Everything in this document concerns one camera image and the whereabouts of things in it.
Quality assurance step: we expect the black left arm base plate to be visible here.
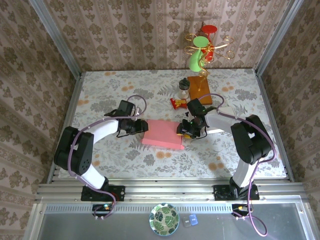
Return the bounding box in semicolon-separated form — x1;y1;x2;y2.
80;185;126;202

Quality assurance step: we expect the pink paper box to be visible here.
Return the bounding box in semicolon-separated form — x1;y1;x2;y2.
139;119;186;151

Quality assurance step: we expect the leaf pattern bowl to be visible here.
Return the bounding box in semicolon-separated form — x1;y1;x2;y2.
149;202;180;236

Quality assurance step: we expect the aluminium frame post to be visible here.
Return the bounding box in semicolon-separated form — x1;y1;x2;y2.
28;0;83;78
254;0;305;76

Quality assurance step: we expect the floral tablecloth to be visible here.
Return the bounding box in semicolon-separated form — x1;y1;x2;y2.
58;68;287;180

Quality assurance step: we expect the glass jar with black lid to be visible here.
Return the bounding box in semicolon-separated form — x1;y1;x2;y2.
177;77;191;99

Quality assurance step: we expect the aluminium table side rail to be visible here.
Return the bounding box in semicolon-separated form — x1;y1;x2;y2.
47;72;85;185
254;69;296;182

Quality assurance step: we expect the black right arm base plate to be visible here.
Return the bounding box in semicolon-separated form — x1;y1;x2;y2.
213;184;260;201

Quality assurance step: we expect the small black controller board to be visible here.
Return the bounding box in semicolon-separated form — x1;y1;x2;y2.
91;203;114;218
231;203;253;218

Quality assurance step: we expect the gold wire stand, wooden base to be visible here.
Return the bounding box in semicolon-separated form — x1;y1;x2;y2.
184;32;235;107

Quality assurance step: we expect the grey slotted cable duct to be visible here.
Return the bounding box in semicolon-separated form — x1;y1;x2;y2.
44;203;298;213

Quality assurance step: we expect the red snack packet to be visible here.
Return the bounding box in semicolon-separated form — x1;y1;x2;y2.
169;98;188;110

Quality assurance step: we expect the white paper box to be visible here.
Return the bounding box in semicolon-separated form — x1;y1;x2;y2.
204;106;238;135

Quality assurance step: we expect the long aluminium frame rail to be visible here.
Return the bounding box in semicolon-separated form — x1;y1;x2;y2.
34;181;307;203

